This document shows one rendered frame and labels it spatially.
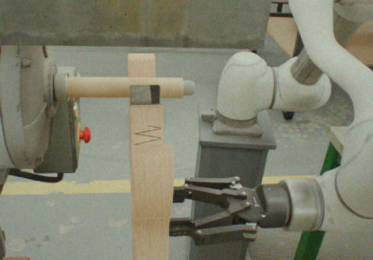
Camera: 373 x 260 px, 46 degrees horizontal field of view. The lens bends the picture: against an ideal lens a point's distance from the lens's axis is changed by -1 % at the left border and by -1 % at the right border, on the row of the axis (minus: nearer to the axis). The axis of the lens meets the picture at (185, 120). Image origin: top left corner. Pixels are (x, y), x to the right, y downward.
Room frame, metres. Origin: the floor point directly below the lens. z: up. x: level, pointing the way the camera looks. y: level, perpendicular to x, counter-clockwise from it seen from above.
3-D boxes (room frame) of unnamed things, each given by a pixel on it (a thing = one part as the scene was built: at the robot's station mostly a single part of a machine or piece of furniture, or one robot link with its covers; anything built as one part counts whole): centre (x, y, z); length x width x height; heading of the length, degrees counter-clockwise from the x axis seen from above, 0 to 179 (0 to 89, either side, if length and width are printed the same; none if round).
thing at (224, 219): (0.52, -0.07, 1.08); 0.11 x 0.01 x 0.04; 120
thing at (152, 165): (0.41, 0.03, 1.26); 0.07 x 0.04 x 0.10; 10
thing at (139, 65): (0.66, 0.08, 1.24); 0.07 x 0.04 x 0.09; 10
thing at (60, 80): (0.61, 0.20, 1.25); 0.05 x 0.02 x 0.05; 10
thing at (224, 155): (1.43, -0.19, 0.35); 0.28 x 0.28 x 0.70; 2
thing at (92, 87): (0.62, 0.10, 1.25); 0.18 x 0.03 x 0.03; 100
